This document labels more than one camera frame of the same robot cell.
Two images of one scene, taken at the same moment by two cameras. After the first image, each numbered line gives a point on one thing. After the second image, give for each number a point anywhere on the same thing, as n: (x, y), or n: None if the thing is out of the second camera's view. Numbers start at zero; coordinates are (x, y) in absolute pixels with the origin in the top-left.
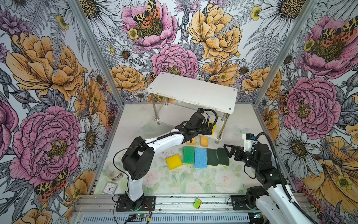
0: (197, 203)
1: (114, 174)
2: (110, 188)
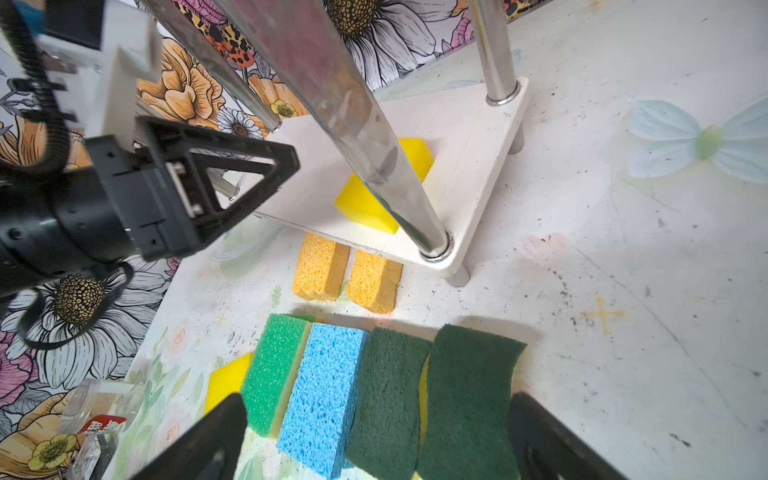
0: None
1: (101, 411)
2: (94, 455)
